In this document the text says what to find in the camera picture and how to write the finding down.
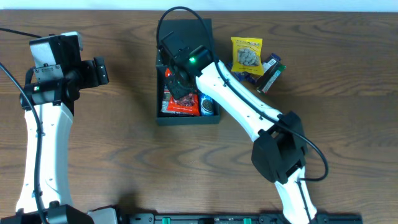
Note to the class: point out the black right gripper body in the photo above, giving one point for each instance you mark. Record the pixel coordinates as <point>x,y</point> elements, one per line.
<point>179,86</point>

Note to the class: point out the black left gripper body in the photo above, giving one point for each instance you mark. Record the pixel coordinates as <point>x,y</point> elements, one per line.
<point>100,70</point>

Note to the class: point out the red Hacks candy bag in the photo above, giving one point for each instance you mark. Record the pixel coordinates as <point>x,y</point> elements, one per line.
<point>188,105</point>

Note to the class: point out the dark green box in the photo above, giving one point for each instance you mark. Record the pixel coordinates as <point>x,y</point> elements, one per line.
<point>193,35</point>

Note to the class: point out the blue Oreo cookie pack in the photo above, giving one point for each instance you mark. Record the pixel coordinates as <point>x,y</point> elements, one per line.
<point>206,105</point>

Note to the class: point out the yellow snack bag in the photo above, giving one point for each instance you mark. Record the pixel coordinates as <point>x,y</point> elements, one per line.
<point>247,55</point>

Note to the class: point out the small red green candy bar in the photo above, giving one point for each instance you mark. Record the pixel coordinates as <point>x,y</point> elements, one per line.
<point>264,83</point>

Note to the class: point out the black snack packet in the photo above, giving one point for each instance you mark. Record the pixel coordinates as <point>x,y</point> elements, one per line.
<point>165,100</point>

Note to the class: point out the dark blue Eclipse mint pack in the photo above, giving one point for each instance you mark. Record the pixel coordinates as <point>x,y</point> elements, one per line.
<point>270,61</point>

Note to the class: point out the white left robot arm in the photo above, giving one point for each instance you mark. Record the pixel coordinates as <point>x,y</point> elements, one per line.
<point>47,97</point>

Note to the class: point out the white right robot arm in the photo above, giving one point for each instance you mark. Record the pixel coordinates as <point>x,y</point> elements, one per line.
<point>279,149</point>

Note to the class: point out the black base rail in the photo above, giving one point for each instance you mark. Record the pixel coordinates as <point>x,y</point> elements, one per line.
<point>242,218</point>

